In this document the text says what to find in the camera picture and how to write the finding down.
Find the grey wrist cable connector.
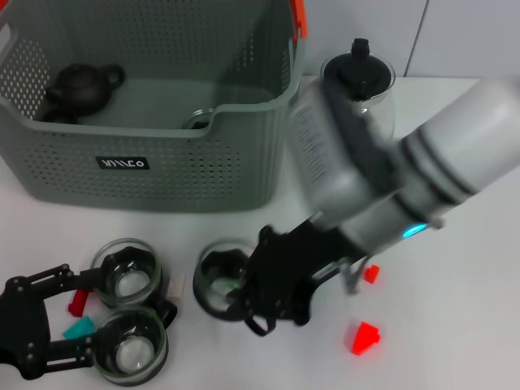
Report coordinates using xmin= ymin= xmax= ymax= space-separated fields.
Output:
xmin=343 ymin=255 xmax=366 ymax=296

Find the black teapot lid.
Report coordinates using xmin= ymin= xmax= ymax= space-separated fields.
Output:
xmin=323 ymin=38 xmax=396 ymax=101

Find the clear glass teapot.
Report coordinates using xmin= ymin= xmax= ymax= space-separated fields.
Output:
xmin=319 ymin=56 xmax=397 ymax=141

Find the dark red curved brick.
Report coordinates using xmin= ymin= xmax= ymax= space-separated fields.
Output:
xmin=67 ymin=288 xmax=90 ymax=317

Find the grey-green perforated storage bin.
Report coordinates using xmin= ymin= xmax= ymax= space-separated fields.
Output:
xmin=0 ymin=0 xmax=308 ymax=215

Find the grey right wrist camera housing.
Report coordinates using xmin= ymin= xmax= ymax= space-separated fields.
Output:
xmin=287 ymin=76 xmax=393 ymax=215

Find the red slope brick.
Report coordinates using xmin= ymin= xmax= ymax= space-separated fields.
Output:
xmin=348 ymin=321 xmax=382 ymax=358

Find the white flat plate brick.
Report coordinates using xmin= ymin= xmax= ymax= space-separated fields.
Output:
xmin=168 ymin=272 xmax=188 ymax=300

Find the black clay teapot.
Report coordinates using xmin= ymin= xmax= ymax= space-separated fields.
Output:
xmin=43 ymin=63 xmax=126 ymax=116

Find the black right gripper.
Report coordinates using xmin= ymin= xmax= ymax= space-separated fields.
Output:
xmin=226 ymin=221 xmax=346 ymax=327

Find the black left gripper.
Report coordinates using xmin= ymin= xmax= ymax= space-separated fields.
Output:
xmin=0 ymin=263 xmax=101 ymax=379

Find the teal brick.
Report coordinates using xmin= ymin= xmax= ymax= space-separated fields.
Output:
xmin=62 ymin=317 xmax=97 ymax=340

